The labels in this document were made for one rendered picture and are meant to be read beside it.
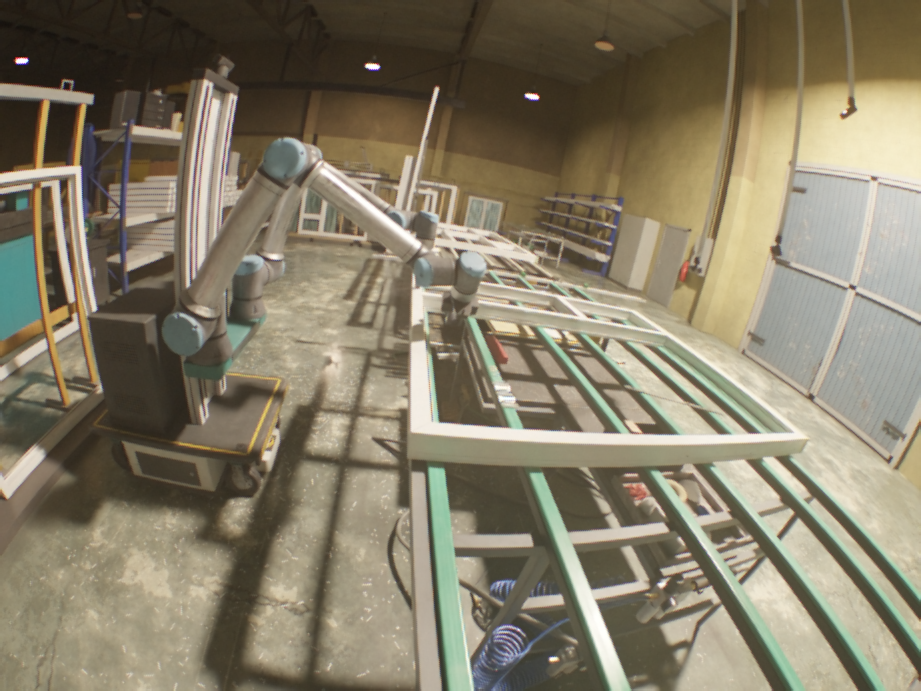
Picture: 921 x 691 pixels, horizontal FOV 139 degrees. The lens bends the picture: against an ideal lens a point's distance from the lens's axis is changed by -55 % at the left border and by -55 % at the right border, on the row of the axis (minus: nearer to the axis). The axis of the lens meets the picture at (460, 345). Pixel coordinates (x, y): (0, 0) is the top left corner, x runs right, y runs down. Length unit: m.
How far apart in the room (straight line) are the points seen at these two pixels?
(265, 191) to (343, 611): 1.42
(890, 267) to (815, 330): 1.80
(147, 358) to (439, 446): 1.26
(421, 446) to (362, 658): 0.92
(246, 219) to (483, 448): 0.86
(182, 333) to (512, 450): 0.99
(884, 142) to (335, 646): 8.47
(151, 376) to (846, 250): 8.06
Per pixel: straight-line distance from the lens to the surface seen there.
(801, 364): 7.43
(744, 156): 8.98
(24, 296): 4.20
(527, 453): 0.84
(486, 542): 0.73
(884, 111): 8.15
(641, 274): 11.06
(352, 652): 1.47
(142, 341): 1.65
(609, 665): 0.63
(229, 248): 1.16
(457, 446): 0.79
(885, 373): 6.81
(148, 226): 5.59
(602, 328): 1.99
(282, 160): 1.09
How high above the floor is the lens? 1.38
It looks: 22 degrees down
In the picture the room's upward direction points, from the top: 11 degrees clockwise
